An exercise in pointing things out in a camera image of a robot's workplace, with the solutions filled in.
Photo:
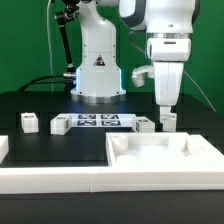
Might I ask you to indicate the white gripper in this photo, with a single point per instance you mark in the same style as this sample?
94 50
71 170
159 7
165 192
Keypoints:
167 79

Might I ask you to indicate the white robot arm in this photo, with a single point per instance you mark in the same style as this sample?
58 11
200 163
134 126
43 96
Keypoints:
167 26

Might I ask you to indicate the fiducial marker sheet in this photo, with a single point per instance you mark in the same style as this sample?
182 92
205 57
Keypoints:
101 120

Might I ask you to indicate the white left barrier piece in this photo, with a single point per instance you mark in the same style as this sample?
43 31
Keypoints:
4 147

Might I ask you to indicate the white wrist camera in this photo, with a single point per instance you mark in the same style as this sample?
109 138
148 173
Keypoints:
140 74

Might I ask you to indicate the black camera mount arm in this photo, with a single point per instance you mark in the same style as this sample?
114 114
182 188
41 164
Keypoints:
62 18

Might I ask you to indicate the white front barrier wall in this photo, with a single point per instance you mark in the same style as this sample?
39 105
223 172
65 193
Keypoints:
104 179

